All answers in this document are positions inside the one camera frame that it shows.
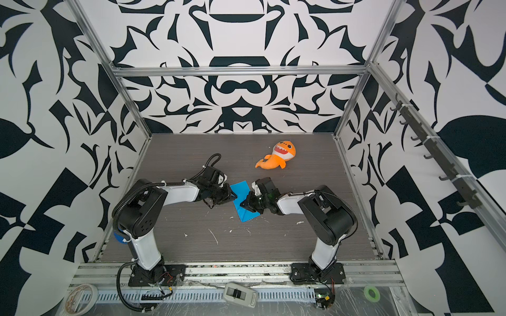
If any blue square paper sheet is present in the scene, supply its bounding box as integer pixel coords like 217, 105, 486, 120
229, 180, 262, 223

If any white slotted cable duct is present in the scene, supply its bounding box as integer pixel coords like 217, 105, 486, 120
84, 287, 317, 304

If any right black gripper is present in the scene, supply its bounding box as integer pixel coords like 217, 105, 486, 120
240, 191, 272, 214

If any black corrugated cable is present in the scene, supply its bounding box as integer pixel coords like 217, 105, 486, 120
115, 260, 174, 313

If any blue round cloth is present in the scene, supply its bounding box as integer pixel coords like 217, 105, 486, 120
113, 231, 130, 244

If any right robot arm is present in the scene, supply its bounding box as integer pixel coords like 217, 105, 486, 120
241, 177, 357, 273

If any green tape roll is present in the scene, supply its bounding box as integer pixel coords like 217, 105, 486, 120
363, 285, 381, 303

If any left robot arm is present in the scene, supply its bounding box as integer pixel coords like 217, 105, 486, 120
112, 153, 237, 273

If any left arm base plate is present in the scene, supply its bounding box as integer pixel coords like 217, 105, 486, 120
128, 264, 187, 287

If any grey switch box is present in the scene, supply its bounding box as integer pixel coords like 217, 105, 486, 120
223, 283, 258, 308

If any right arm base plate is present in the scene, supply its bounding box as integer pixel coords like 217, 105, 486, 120
289, 263, 346, 285

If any orange shark plush toy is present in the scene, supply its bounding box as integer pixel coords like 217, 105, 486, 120
255, 141, 296, 170

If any small black electronics board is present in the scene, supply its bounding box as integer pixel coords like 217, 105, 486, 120
314, 288, 335, 310

